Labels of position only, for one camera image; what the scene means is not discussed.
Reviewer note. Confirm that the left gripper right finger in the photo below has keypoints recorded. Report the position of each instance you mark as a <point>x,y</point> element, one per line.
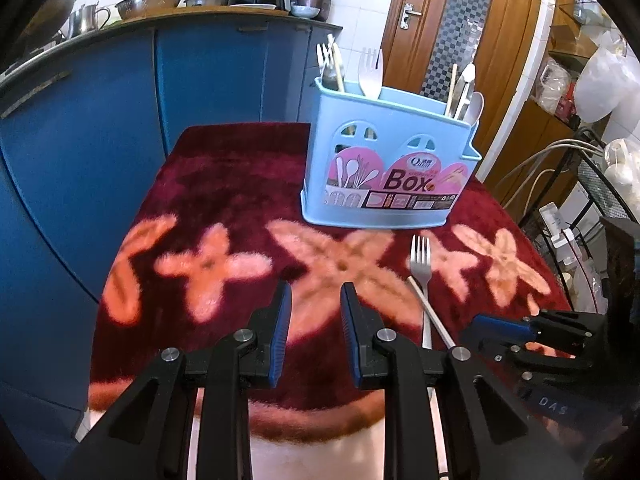
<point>422,391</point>

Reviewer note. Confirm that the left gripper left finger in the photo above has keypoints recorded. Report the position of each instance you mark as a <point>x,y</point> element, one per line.
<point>250,358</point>

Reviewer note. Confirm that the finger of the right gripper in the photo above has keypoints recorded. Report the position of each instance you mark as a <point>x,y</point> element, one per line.
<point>484,326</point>
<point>566,326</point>

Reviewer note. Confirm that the blue lower kitchen cabinets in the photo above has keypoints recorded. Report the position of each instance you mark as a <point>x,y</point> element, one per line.
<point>85,127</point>

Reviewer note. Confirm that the white power strip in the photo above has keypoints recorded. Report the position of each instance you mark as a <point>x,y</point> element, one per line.
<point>562,240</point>

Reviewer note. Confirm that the steel fork on cloth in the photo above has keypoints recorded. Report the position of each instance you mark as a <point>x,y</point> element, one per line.
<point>420,265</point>

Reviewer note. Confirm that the red floral table cloth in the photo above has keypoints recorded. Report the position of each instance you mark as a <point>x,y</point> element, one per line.
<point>219,229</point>

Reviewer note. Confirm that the wooden shelf unit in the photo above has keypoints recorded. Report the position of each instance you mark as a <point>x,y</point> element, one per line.
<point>541,116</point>

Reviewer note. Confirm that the light blue utensil box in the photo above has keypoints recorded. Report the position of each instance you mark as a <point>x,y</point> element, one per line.
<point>397,162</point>

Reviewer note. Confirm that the white spoon in box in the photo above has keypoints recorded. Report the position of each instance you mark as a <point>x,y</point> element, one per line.
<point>475,109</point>

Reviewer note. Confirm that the white plastic bag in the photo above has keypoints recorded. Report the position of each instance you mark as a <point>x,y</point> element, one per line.
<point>610,75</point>

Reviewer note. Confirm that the white plastic fork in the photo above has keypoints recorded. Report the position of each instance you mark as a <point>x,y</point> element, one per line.
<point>370,73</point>

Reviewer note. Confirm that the steel forks in box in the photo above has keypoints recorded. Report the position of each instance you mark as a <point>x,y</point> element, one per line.
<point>330,64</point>

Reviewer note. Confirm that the wooden door with glass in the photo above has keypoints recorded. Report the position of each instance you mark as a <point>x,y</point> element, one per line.
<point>493,34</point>

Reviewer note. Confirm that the white bowl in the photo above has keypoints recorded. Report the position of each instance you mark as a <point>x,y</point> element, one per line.
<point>308,12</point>

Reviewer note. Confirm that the small steel bowl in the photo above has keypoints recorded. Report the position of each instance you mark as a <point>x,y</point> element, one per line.
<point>194,3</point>

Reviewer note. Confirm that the large steel bowl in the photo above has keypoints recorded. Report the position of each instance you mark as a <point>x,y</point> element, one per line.
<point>128,9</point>

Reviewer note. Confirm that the black wok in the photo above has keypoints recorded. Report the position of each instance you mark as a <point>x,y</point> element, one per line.
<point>43,26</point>

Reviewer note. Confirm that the silver door handle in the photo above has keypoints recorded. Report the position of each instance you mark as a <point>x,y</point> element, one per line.
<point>408,12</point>

